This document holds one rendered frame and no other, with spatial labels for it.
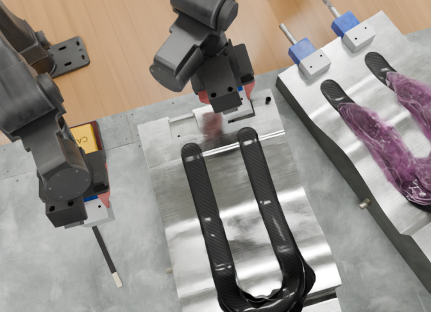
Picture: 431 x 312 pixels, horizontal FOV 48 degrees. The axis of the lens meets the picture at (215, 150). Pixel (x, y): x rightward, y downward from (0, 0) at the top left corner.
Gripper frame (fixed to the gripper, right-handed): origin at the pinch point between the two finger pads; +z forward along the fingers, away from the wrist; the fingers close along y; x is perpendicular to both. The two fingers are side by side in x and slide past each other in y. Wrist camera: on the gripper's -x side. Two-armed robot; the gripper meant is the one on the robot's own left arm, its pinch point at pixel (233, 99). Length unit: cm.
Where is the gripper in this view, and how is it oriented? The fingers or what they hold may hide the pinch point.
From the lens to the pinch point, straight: 86.6
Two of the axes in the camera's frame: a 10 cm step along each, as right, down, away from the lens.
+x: -1.8, -8.1, 5.6
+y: 9.4, -3.1, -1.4
